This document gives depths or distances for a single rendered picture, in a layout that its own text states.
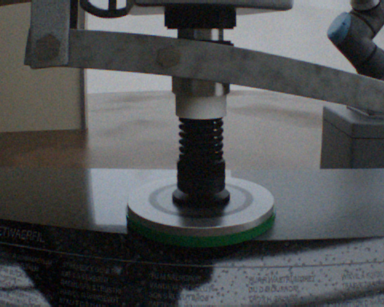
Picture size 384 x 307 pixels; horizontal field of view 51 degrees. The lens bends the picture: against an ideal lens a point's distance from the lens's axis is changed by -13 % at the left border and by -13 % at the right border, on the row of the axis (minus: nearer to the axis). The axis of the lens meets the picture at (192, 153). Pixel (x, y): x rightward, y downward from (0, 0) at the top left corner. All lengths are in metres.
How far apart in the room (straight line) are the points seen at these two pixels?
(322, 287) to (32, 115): 5.46
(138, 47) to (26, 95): 5.34
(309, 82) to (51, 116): 5.29
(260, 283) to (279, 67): 0.28
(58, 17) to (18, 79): 5.37
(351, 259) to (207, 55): 0.33
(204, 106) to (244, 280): 0.23
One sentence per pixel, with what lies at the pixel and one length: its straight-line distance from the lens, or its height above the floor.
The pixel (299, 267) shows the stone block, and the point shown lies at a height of 0.84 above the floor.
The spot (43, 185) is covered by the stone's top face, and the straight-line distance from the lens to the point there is 0.84.
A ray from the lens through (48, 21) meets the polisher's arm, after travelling 0.53.
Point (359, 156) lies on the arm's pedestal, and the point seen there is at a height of 0.72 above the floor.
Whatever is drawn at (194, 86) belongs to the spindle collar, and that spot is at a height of 1.07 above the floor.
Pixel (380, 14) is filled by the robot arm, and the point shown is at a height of 1.28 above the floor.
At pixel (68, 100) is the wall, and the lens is 5.69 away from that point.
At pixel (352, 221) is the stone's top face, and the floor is 0.87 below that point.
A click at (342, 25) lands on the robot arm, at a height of 1.21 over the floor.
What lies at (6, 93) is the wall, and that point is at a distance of 5.97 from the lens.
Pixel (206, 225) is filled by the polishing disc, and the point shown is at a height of 0.90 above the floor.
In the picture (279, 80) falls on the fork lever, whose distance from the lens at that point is 0.59.
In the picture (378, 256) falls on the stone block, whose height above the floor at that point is 0.85.
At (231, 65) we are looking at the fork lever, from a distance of 0.56.
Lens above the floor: 1.13
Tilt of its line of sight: 15 degrees down
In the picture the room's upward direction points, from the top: straight up
